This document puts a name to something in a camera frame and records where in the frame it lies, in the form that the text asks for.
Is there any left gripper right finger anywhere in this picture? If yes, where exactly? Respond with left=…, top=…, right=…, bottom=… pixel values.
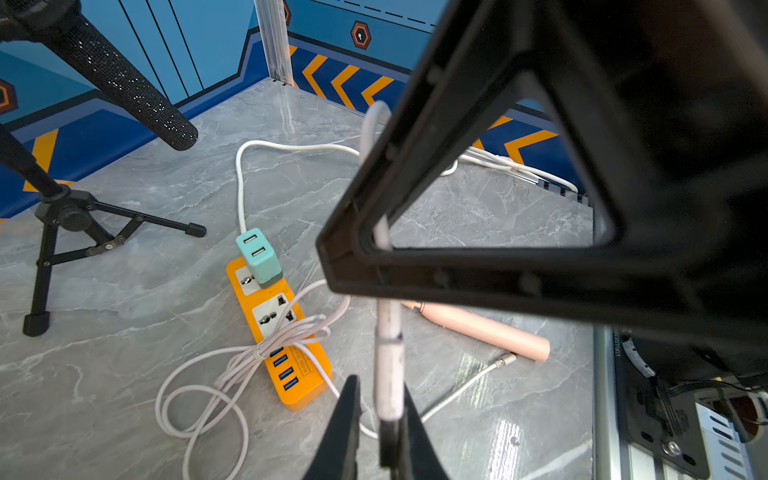
left=316, top=1, right=767, bottom=349

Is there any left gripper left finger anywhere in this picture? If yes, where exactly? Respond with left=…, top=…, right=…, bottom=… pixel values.
left=303, top=375, right=361, bottom=480

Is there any orange power strip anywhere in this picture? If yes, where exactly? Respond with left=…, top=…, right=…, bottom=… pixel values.
left=226, top=258, right=333, bottom=412

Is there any white charging cable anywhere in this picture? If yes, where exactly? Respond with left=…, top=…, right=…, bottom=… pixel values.
left=154, top=100, right=518, bottom=480

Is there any teal charger cube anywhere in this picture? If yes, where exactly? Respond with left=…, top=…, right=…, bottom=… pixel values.
left=236, top=228, right=283, bottom=288

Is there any pink electric toothbrush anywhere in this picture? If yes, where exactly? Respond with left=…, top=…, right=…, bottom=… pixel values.
left=401, top=300, right=550, bottom=362

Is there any black tripod stand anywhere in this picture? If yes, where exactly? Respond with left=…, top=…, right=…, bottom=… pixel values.
left=0, top=122, right=208, bottom=338

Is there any black microphone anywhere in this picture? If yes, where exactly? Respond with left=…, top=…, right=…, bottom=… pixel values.
left=1, top=1, right=198, bottom=151

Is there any white power strip cord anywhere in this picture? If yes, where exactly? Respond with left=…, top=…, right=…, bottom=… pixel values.
left=235, top=139, right=580, bottom=236

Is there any aluminium front rail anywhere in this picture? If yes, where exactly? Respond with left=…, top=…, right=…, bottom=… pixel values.
left=590, top=197, right=768, bottom=480

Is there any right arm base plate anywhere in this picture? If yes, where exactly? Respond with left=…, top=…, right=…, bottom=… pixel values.
left=613, top=333, right=711, bottom=479

